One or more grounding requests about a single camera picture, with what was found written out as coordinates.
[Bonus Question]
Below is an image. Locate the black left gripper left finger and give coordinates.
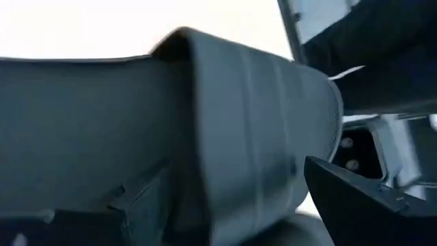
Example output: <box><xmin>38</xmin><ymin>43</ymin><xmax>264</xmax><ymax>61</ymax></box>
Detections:
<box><xmin>0</xmin><ymin>160</ymin><xmax>178</xmax><ymax>246</ymax></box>

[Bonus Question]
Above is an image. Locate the large black object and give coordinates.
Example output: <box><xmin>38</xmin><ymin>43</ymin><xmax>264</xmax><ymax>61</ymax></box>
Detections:
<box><xmin>278</xmin><ymin>0</ymin><xmax>437</xmax><ymax>115</ymax></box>

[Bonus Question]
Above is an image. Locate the metal bracket with screws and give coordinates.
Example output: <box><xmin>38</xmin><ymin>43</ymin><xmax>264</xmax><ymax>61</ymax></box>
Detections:
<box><xmin>329</xmin><ymin>114</ymin><xmax>437</xmax><ymax>192</ymax></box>

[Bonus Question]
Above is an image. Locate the white shoe size tag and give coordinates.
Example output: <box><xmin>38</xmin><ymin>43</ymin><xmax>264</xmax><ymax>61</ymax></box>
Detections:
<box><xmin>328</xmin><ymin>65</ymin><xmax>367</xmax><ymax>82</ymax></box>

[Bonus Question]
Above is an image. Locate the dark grey slide sandal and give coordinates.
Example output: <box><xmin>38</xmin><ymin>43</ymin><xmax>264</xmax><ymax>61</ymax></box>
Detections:
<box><xmin>0</xmin><ymin>26</ymin><xmax>344</xmax><ymax>246</ymax></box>

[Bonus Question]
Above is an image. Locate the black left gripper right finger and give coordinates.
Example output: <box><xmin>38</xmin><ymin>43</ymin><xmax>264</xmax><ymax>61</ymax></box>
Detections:
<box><xmin>303</xmin><ymin>155</ymin><xmax>437</xmax><ymax>246</ymax></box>

